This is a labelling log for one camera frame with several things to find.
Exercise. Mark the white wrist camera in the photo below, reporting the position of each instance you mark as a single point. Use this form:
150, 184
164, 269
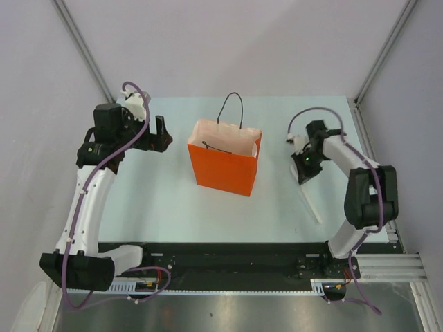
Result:
135, 103
297, 142

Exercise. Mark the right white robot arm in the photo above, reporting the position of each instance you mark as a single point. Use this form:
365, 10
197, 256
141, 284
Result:
371, 198

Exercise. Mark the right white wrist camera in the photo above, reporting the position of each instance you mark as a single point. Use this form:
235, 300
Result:
297, 142

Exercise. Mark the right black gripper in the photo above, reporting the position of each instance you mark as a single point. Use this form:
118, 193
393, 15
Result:
304, 172

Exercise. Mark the white straw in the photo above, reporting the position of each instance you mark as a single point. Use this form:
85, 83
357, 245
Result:
308, 200

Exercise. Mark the aluminium frame post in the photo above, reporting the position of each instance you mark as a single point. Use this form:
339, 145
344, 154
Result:
393, 37
75, 34

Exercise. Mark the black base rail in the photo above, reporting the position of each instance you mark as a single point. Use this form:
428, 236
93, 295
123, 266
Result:
239, 267

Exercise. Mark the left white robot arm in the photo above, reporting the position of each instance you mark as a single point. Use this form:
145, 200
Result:
76, 262

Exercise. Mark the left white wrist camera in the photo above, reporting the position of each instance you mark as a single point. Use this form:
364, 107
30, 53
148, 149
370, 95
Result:
135, 103

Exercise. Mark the right aluminium frame post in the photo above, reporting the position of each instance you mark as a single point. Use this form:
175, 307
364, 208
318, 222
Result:
393, 37

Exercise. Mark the left aluminium frame post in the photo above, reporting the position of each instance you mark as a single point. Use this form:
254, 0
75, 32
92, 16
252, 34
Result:
75, 34

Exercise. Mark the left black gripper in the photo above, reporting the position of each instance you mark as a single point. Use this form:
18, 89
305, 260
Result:
157, 142

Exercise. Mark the orange paper bag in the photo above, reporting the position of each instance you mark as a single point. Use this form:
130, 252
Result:
225, 156

